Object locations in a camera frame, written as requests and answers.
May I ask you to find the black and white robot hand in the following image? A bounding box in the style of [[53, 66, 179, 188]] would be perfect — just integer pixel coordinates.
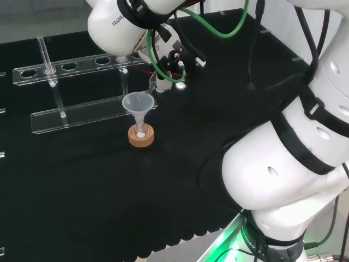
[[135, 45, 207, 94]]

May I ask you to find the clear glass weighing funnel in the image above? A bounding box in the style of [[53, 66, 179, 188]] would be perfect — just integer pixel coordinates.
[[145, 74, 159, 97]]

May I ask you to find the translucent plastic funnel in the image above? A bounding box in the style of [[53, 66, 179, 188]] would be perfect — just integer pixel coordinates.
[[121, 92, 157, 129]]

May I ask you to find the small glass round-bottom flask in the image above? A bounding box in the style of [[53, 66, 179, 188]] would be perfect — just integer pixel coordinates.
[[133, 120, 149, 139]]

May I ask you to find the clear acrylic funnel stand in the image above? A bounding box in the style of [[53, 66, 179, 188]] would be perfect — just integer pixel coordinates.
[[11, 35, 146, 135]]

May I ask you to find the black cloth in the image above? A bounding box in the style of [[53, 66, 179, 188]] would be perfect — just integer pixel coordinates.
[[0, 7, 315, 259]]

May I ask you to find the pale board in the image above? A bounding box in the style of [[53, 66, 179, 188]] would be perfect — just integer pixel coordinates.
[[135, 212, 246, 262]]

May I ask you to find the green cable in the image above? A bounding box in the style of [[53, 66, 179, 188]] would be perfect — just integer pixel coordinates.
[[145, 0, 251, 84]]

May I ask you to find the cork ring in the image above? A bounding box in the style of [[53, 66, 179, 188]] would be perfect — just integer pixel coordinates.
[[128, 123, 156, 149]]

